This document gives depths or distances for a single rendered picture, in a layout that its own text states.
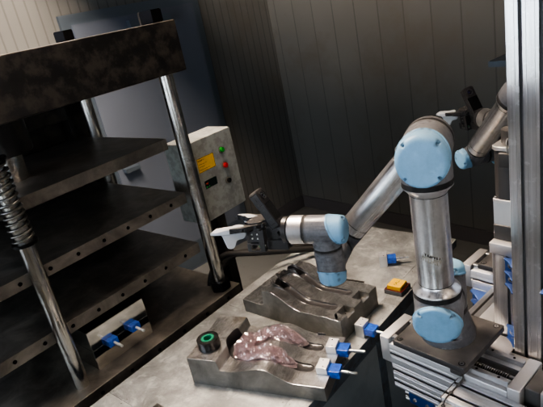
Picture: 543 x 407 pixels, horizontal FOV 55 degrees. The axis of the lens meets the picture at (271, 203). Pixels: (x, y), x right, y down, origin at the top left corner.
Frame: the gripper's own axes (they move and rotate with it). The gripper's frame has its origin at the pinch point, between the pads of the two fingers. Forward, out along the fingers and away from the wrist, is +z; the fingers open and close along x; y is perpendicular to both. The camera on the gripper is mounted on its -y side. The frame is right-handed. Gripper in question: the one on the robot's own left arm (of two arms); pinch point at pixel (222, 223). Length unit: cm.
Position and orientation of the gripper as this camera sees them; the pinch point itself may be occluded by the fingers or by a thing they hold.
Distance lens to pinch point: 146.4
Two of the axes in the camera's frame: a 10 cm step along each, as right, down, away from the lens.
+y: 1.4, 9.6, 2.4
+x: 3.9, -2.8, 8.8
